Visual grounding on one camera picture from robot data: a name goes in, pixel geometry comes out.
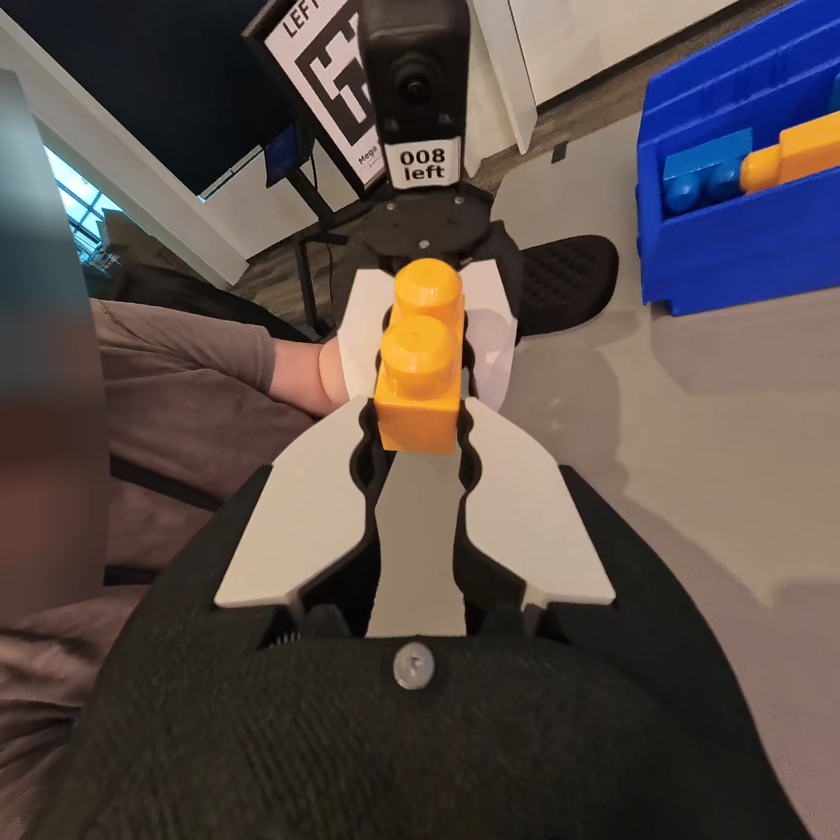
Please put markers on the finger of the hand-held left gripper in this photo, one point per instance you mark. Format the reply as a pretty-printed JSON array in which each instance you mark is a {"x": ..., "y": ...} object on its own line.
[
  {"x": 489, "y": 328},
  {"x": 361, "y": 328}
]

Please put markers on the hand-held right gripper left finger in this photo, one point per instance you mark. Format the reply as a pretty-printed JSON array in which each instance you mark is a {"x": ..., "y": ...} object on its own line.
[{"x": 295, "y": 525}]

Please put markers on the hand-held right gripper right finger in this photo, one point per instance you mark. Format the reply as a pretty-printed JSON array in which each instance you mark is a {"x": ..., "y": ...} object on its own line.
[{"x": 531, "y": 525}]

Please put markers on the blue plastic bin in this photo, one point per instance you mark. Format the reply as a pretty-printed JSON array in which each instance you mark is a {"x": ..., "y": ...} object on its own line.
[{"x": 722, "y": 262}]

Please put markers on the pile of toy blocks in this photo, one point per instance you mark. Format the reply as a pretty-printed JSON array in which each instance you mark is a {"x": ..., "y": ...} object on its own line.
[{"x": 787, "y": 157}]

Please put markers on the person's left forearm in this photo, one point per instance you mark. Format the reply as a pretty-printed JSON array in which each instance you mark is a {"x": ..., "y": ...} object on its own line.
[{"x": 302, "y": 377}]

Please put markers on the black-white marker sign stand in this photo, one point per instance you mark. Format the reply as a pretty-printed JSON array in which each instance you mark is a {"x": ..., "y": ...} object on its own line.
[{"x": 315, "y": 79}]

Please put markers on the large dark display screen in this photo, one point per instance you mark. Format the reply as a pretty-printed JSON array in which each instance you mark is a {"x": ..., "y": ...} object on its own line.
[{"x": 131, "y": 79}]

